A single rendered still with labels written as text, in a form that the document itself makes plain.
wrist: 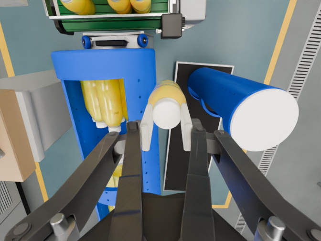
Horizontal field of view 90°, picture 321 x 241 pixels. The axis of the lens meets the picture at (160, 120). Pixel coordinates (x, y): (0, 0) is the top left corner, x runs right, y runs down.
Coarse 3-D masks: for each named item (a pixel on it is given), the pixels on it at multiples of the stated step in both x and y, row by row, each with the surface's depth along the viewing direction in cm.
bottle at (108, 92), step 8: (96, 80) 44; (104, 80) 43; (112, 80) 44; (96, 88) 46; (104, 88) 44; (112, 88) 45; (104, 96) 45; (112, 96) 46; (120, 96) 48; (104, 104) 46; (112, 104) 46; (120, 104) 49; (104, 112) 47; (112, 112) 47; (120, 112) 49; (104, 120) 49; (112, 120) 48; (120, 120) 50; (112, 128) 51
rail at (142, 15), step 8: (56, 16) 53; (64, 16) 53; (72, 16) 53; (80, 16) 53; (88, 16) 53; (96, 16) 53; (104, 16) 53; (112, 16) 54; (120, 16) 54; (128, 16) 54; (136, 16) 54; (144, 16) 54; (152, 16) 55; (160, 16) 55
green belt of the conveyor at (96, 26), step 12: (96, 0) 58; (156, 0) 59; (60, 12) 59; (72, 12) 59; (96, 12) 60; (108, 12) 60; (132, 12) 60; (156, 12) 60; (72, 24) 61; (84, 24) 61; (96, 24) 61; (108, 24) 62; (120, 24) 62; (132, 24) 62; (144, 24) 62; (156, 24) 62
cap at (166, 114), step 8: (160, 104) 21; (168, 104) 21; (176, 104) 21; (160, 112) 21; (168, 112) 21; (176, 112) 21; (160, 120) 22; (168, 120) 22; (176, 120) 21; (168, 128) 22
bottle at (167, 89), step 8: (168, 80) 34; (160, 88) 25; (168, 88) 25; (176, 88) 26; (152, 96) 25; (160, 96) 23; (168, 96) 23; (176, 96) 24; (184, 96) 26; (152, 104) 24
